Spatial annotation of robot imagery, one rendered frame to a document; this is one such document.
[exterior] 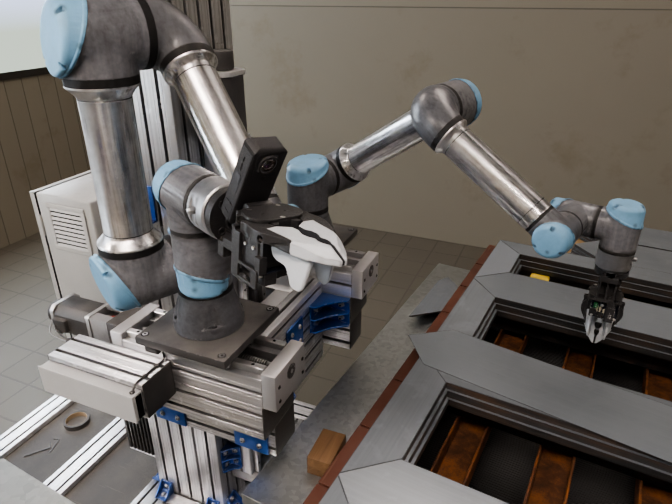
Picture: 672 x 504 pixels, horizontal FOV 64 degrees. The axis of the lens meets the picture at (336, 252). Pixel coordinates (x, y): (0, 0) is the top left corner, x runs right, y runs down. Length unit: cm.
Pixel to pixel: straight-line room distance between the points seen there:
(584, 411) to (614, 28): 275
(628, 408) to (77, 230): 135
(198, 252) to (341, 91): 338
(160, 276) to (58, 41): 42
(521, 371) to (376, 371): 45
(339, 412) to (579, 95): 277
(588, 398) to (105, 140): 111
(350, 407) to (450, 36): 280
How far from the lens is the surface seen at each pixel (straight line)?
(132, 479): 208
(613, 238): 130
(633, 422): 135
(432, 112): 124
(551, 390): 136
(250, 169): 60
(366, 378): 160
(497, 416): 131
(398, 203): 413
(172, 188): 75
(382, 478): 109
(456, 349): 142
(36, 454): 230
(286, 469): 136
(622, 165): 386
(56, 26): 92
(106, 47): 93
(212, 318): 115
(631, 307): 178
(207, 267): 78
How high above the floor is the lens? 168
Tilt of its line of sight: 26 degrees down
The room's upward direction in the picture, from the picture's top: straight up
